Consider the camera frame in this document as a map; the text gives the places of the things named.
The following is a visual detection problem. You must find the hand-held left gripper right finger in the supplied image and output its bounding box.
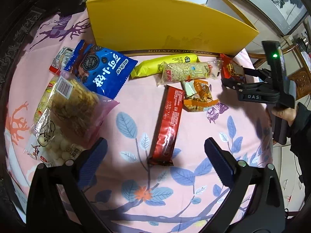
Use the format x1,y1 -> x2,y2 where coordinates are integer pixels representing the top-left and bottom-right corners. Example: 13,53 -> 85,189
204,137 -> 286,233

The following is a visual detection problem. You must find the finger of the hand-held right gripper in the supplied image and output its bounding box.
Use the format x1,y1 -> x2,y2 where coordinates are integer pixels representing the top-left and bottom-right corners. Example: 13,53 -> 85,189
243,67 -> 271,79
222,77 -> 266,92

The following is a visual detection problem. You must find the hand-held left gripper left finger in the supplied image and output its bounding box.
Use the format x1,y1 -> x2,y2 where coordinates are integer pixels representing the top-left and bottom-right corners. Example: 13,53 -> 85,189
26,137 -> 113,233

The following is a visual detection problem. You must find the red snack packet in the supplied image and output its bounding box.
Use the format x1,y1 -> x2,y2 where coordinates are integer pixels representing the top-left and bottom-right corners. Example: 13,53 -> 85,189
219,53 -> 247,84

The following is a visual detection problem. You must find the long red wafer bar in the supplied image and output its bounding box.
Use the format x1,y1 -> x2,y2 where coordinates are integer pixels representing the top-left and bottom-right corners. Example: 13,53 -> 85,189
147,85 -> 185,167

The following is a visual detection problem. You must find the yellow cardboard box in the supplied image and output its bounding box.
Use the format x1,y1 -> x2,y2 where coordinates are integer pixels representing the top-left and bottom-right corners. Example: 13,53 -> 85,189
86,0 -> 260,56

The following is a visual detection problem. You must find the person's right forearm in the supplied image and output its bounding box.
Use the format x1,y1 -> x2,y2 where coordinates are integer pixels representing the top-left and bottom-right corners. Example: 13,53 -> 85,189
289,102 -> 311,183

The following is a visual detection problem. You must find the person's right hand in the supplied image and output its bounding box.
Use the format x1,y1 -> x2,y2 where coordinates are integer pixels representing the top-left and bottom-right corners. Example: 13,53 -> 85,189
272,106 -> 298,128

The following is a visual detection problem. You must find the pink floral tablecloth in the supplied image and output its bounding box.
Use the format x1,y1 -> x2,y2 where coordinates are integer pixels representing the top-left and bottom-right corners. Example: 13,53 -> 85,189
5,10 -> 275,233

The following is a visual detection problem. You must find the white balls snack packet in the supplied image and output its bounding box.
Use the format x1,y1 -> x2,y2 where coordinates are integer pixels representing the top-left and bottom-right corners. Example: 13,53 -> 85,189
24,115 -> 84,168

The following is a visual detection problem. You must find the orange snack packet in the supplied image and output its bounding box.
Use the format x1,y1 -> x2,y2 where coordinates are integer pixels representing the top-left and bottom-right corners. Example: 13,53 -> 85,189
181,79 -> 219,112

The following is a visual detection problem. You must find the black power strip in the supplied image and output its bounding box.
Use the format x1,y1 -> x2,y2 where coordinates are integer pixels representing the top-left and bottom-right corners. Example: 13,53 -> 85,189
293,33 -> 311,51

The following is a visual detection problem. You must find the clear round biscuit packet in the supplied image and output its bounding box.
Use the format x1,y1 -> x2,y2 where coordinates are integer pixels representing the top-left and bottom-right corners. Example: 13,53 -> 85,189
47,75 -> 120,146

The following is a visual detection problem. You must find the clear rice cracker bar packet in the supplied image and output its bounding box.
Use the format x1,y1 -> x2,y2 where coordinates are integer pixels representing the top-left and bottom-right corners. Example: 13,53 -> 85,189
157,59 -> 223,86

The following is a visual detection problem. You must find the yellow striped snack packet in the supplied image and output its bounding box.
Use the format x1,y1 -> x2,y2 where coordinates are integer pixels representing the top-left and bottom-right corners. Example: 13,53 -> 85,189
33,76 -> 61,127

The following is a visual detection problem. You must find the large framed lotus painting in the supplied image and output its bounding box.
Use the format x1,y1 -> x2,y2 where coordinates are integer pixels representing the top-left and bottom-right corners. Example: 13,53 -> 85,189
240,0 -> 309,36

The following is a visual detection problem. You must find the blue cookie packet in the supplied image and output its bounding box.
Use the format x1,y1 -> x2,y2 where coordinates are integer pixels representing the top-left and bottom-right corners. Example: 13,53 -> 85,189
64,40 -> 138,100

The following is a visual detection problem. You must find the yellow snack bar packet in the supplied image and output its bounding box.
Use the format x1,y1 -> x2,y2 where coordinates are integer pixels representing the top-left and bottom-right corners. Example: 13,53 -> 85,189
130,54 -> 201,79

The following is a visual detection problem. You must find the small red white packet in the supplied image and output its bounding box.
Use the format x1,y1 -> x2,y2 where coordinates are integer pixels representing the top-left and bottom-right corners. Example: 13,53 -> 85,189
49,46 -> 76,76

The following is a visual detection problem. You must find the black cable with adapter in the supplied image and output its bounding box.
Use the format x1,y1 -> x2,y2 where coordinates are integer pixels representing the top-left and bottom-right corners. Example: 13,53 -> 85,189
293,150 -> 307,204

